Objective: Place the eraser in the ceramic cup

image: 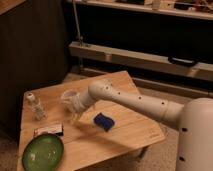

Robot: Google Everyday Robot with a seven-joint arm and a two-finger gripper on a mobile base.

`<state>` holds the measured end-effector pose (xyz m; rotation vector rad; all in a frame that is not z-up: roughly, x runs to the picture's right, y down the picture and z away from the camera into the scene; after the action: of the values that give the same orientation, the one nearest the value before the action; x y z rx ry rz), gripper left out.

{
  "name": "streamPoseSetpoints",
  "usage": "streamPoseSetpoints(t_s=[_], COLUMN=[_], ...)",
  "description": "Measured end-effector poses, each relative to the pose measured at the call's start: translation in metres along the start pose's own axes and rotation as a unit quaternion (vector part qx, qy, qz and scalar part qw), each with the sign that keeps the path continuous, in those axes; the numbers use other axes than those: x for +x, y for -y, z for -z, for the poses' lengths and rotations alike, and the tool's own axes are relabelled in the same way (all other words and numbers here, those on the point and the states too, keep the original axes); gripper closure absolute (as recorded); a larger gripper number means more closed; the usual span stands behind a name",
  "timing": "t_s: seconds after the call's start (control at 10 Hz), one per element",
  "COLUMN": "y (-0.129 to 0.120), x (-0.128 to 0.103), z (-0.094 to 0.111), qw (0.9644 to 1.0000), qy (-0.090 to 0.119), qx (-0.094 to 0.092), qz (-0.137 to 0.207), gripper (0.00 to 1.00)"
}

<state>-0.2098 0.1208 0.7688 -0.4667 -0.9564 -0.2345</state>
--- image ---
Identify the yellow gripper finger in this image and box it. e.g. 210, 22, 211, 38
69, 113, 82, 125

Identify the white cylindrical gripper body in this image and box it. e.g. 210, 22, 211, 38
68, 90, 95, 113

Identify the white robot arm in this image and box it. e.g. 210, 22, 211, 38
68, 80, 213, 171

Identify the translucent plastic cup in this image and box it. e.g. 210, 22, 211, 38
60, 90, 77, 113

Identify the wooden low table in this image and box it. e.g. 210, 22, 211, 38
19, 77, 165, 171

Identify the blue sponge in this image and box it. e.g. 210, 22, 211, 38
93, 113, 115, 132

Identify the clear plastic water bottle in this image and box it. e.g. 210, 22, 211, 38
26, 93, 47, 120

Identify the white wooden beam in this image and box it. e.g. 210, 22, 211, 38
69, 41, 213, 81

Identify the metal vertical pole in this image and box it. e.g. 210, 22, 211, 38
72, 0, 84, 71

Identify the upper white shelf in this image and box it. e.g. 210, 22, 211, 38
66, 0, 213, 21

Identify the black handle on beam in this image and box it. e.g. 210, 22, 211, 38
168, 57, 198, 67

